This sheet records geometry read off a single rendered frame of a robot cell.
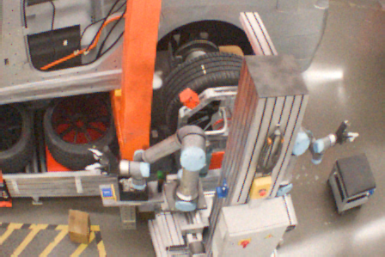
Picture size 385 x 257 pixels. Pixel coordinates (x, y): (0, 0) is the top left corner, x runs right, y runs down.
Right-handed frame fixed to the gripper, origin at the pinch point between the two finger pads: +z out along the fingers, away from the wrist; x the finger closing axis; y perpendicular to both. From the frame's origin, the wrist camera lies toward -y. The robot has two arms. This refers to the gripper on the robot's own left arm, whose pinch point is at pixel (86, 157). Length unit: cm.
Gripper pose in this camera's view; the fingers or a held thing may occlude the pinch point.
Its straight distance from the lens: 328.1
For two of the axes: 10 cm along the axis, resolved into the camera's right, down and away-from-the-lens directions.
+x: 0.3, -6.4, 7.6
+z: -9.9, -0.9, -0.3
